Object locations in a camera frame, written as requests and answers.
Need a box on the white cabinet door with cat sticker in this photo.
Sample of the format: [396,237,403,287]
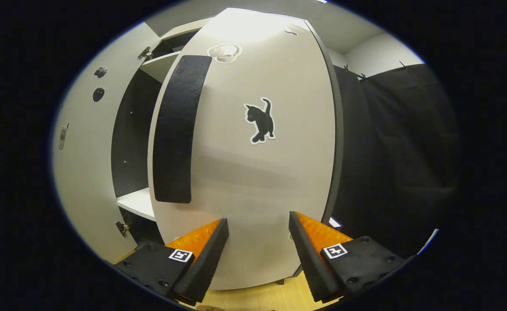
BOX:
[148,8,345,291]

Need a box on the white cabinet door with phone sticker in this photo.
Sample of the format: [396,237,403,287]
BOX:
[51,22,162,264]

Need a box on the white cabinet shelf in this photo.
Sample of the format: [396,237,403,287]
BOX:
[140,51,181,83]
[116,187,157,222]

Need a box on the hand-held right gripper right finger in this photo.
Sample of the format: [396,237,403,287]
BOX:
[289,211,415,303]

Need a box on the black backdrop cloth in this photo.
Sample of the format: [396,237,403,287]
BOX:
[327,63,460,260]

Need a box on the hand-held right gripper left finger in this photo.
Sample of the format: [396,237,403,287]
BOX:
[113,218,229,305]

